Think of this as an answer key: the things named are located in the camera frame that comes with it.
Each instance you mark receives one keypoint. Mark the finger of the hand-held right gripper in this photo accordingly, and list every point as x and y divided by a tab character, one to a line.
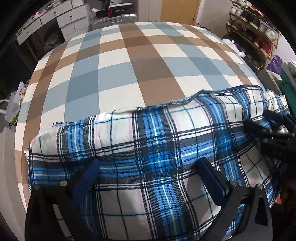
282	120
277	146

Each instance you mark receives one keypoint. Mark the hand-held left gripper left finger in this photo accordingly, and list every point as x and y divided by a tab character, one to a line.
86	183

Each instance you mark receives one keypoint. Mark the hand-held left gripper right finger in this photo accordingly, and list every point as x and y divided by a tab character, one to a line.
211	183

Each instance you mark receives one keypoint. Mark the blue plaid shirt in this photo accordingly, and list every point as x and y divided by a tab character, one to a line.
150	150

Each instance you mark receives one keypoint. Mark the green garment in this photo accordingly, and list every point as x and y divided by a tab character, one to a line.
288	92

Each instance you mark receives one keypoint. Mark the white garment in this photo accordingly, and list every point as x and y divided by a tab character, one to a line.
289	69

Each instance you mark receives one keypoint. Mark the purple bag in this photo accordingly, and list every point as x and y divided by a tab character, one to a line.
275	64

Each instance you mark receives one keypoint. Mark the wooden shoe rack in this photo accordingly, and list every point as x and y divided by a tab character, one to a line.
272	40

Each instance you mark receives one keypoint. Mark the white plastic bag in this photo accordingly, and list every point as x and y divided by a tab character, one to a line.
234	47

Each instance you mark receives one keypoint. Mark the collection of sneakers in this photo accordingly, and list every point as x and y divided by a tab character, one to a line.
256	25

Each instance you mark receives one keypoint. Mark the white printed shopping bag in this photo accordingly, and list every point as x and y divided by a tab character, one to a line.
17	104

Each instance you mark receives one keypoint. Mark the brown blue checked bed sheet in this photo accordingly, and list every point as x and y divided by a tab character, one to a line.
115	69

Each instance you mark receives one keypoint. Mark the wooden door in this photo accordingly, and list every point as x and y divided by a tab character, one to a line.
179	10

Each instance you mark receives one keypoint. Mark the silver suitcase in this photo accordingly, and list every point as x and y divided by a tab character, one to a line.
113	22

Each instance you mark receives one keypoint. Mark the white desk with drawers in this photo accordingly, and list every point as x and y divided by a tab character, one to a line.
44	19

